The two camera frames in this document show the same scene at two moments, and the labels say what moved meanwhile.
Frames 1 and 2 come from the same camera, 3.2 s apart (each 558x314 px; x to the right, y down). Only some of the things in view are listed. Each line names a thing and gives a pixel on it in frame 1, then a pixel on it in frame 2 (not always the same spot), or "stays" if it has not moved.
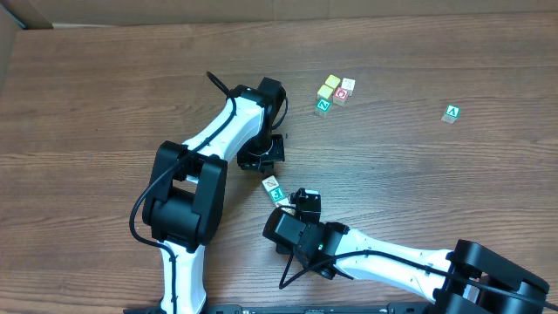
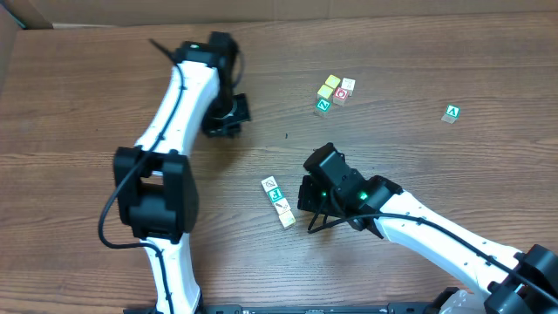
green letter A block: (451, 114) stays
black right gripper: (306, 206) to (309, 197)
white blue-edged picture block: (270, 183) stays
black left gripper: (261, 157) to (227, 120)
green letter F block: (277, 194) stays
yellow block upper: (332, 80) stays
